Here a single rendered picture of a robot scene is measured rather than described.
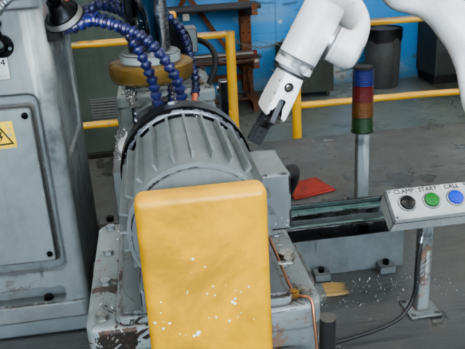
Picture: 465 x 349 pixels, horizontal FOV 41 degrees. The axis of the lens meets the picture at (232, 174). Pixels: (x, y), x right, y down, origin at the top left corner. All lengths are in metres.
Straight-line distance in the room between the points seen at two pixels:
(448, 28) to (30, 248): 1.08
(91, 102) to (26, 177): 3.40
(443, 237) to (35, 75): 1.11
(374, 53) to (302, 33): 5.28
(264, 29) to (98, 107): 2.51
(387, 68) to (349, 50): 5.29
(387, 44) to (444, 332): 5.33
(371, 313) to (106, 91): 3.49
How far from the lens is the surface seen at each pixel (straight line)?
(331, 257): 1.52
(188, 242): 0.62
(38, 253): 1.33
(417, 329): 1.37
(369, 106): 1.79
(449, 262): 1.63
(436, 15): 1.64
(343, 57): 1.31
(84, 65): 4.59
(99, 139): 4.72
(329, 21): 1.31
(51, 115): 1.22
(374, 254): 1.55
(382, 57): 6.56
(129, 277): 0.82
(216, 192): 0.60
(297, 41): 1.31
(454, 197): 1.31
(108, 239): 0.96
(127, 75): 1.30
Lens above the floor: 1.58
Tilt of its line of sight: 21 degrees down
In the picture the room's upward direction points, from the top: 3 degrees counter-clockwise
